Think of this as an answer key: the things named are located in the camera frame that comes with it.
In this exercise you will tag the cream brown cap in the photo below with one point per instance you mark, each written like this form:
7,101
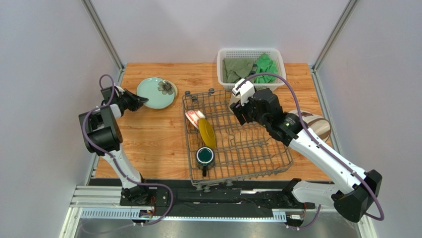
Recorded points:
320,126

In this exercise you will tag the white plastic basket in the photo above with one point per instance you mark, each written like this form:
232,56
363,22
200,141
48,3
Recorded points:
253,54

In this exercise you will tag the yellow patterned plate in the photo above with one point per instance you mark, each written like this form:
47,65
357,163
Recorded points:
207,133

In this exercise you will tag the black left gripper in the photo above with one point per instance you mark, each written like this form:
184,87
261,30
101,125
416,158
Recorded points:
135,102

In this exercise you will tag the olive green cloth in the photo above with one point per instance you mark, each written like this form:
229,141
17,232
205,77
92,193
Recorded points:
235,69

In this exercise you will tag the bright green cloth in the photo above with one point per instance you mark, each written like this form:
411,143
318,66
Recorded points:
265,64

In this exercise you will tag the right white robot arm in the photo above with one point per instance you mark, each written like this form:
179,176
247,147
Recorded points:
355,191

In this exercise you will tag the aluminium frame post right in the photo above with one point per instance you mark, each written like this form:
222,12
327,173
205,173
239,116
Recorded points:
336,31

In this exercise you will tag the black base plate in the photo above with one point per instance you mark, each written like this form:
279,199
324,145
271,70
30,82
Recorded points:
251,198

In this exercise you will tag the grey wire dish rack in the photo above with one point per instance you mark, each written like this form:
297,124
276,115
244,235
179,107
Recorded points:
242,151

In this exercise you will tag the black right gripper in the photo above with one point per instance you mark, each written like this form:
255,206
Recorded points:
243,112

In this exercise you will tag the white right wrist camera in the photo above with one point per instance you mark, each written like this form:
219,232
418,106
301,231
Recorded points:
243,90

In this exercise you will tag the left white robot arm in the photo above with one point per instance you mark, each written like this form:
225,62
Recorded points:
103,137

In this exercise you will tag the cream bird plate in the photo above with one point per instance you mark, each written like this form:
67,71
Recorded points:
175,90

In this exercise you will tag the red patterned white bowl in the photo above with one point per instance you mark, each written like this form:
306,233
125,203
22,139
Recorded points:
194,116

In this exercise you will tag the aluminium frame post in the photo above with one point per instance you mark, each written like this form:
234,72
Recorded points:
96,20
336,31

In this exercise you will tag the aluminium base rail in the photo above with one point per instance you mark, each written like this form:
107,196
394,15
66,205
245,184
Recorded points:
94,212

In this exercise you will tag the pale green flower plate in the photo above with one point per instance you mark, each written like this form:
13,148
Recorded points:
159,92

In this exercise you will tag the dark green mug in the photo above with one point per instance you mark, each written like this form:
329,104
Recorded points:
205,159

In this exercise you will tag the beige plastic cup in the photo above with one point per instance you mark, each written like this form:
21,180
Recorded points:
234,98

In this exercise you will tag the aluminium frame post left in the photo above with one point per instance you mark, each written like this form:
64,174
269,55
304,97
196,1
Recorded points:
96,20

